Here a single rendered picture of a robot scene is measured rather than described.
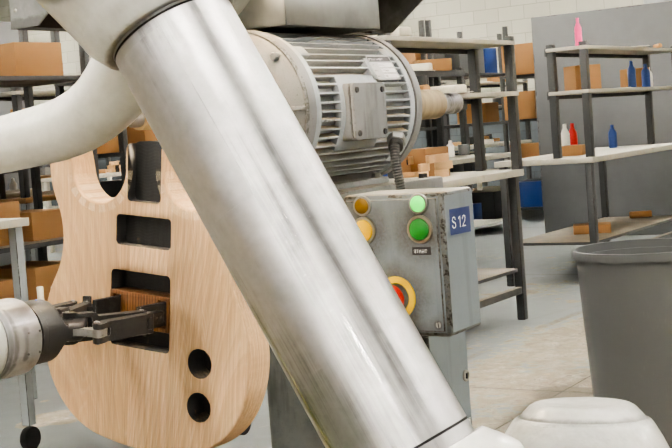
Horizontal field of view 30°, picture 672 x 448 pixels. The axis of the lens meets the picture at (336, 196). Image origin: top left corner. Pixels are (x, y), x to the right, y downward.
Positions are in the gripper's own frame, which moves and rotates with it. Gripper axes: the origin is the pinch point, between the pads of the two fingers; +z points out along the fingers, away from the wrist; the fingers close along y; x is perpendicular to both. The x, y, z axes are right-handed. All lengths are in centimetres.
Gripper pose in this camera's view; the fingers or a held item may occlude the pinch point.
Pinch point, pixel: (137, 310)
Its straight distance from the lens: 164.3
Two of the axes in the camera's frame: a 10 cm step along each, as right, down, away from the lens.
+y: 8.4, 0.7, -5.3
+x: 0.3, -10.0, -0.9
